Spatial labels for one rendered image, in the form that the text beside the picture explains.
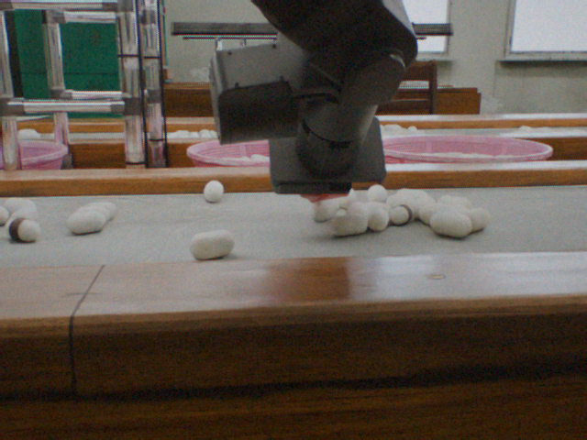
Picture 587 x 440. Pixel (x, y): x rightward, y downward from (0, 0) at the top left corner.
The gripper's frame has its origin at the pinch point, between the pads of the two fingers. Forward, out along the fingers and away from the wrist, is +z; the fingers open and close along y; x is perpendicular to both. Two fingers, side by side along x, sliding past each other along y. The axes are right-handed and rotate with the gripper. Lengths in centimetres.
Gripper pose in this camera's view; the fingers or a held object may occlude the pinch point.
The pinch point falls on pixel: (313, 192)
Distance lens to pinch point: 62.0
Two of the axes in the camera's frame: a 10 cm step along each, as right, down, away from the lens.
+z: -1.0, 4.0, 9.1
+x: 0.7, 9.2, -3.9
